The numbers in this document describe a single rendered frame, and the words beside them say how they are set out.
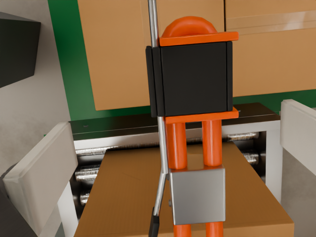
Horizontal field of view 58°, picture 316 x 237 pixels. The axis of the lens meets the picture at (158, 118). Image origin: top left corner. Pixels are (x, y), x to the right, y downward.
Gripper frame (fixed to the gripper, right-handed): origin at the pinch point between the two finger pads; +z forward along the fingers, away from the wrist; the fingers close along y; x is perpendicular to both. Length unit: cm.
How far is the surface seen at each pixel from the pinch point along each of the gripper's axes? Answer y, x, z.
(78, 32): -34, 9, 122
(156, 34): -0.5, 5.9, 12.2
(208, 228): 3.6, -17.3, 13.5
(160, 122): -1.0, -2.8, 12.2
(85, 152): -25, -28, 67
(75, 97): -41, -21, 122
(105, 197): -15, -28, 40
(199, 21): 3.7, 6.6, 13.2
